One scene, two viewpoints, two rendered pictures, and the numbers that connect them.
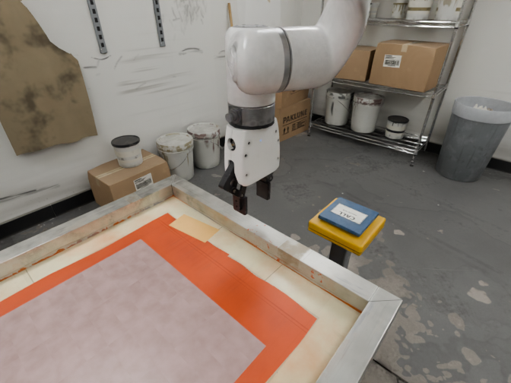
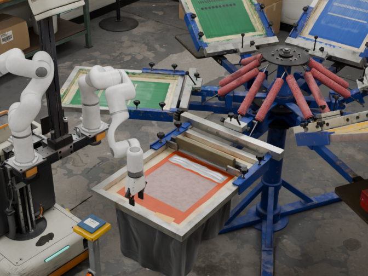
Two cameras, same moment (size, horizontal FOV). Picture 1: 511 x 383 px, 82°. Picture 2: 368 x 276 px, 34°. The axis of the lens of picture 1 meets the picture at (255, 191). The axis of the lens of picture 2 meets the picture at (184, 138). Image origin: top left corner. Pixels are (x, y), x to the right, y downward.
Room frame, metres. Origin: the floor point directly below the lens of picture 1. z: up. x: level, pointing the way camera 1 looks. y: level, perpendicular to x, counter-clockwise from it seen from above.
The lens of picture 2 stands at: (2.78, 0.02, 2.86)
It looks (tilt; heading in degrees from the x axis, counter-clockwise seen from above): 32 degrees down; 175
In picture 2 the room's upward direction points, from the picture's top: 1 degrees clockwise
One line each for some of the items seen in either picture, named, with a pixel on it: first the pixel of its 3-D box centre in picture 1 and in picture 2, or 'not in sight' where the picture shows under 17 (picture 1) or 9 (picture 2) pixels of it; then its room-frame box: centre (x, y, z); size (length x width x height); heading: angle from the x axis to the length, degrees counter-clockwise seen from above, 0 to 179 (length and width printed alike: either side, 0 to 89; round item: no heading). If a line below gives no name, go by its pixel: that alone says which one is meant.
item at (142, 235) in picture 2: not in sight; (148, 240); (0.40, 0.06, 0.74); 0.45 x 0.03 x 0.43; 48
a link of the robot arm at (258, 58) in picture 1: (254, 70); (133, 153); (0.43, 0.00, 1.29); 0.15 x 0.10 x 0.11; 23
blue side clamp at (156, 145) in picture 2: not in sight; (169, 140); (-0.18, 0.21, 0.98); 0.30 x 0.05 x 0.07; 138
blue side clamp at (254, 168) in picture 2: not in sight; (251, 174); (0.19, 0.62, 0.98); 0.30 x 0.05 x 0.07; 138
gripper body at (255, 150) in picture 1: (252, 145); (135, 180); (0.47, 0.01, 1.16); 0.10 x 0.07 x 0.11; 138
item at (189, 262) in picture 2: not in sight; (207, 231); (0.36, 0.37, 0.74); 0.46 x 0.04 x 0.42; 138
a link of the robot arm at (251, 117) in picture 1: (248, 111); (136, 170); (0.46, 0.01, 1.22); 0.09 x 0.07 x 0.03; 138
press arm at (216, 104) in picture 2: not in sight; (185, 105); (-0.73, 0.35, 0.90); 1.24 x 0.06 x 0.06; 78
